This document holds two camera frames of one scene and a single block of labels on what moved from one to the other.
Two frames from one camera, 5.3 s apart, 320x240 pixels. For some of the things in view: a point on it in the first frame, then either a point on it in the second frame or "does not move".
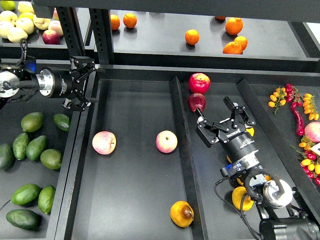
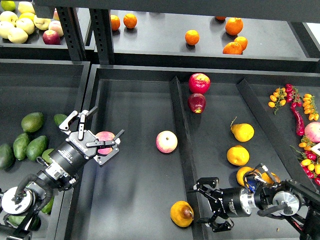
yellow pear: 182,213 does not move
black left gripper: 63,83 to 71,155
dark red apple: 196,100 does not move
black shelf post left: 69,23 does not move
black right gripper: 239,146 to 228,202
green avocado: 36,147 does not move
